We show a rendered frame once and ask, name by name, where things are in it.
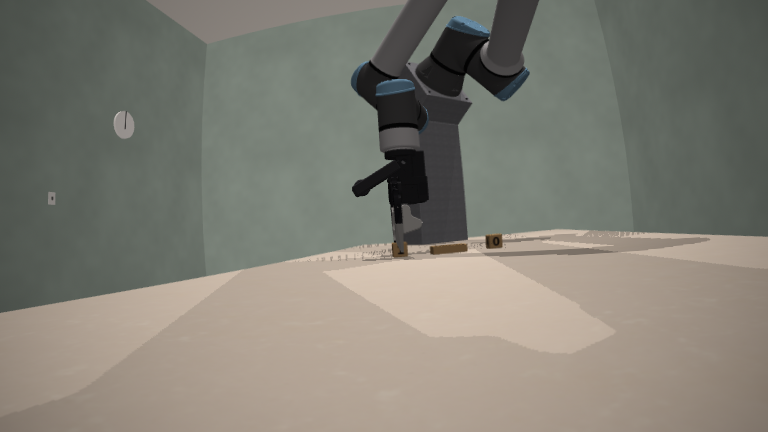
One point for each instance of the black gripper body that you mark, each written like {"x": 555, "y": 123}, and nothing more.
{"x": 413, "y": 189}

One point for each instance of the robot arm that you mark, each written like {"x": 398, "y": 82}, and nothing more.
{"x": 461, "y": 48}

